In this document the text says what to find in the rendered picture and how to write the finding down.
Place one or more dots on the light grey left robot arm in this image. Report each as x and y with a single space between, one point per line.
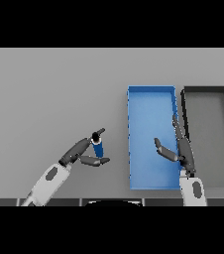
46 184

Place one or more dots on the dark grey bin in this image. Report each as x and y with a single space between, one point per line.
209 132

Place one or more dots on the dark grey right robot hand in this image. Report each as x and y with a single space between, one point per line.
185 152

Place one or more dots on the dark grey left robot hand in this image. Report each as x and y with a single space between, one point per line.
74 151

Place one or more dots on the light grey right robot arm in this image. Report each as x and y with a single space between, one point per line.
192 189

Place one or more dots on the blue bin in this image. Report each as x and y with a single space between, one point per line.
152 135

